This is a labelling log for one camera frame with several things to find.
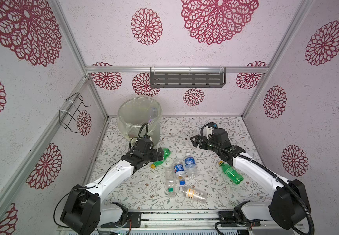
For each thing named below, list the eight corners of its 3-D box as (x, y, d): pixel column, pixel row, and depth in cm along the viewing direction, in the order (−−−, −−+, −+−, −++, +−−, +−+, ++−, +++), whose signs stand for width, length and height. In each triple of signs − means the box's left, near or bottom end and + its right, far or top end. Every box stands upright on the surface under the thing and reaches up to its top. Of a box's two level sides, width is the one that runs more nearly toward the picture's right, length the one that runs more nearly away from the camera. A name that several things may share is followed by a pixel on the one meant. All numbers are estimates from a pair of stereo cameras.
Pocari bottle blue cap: (174, 185, 86) (174, 182, 82) (173, 162, 96) (173, 158, 92) (185, 185, 86) (185, 182, 82) (183, 162, 96) (184, 158, 92)
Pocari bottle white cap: (185, 177, 90) (186, 173, 86) (183, 156, 99) (184, 152, 95) (195, 177, 90) (197, 173, 86) (193, 156, 99) (194, 152, 95)
